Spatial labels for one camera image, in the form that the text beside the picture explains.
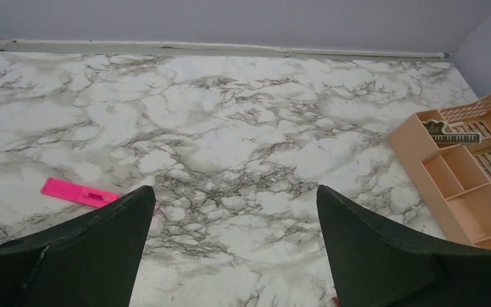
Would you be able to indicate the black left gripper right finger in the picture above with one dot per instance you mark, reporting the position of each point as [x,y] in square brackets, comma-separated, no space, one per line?
[376,261]

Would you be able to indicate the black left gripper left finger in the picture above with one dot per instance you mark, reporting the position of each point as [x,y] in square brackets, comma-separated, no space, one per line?
[90,260]

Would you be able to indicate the pink flat plastic bar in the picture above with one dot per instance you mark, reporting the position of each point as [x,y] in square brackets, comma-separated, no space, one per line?
[76,193]

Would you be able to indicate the peach plastic desk organizer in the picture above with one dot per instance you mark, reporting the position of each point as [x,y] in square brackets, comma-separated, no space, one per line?
[454,180]

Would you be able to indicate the black piano keyboard ruler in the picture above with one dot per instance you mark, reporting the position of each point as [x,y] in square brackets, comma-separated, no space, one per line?
[438,131]

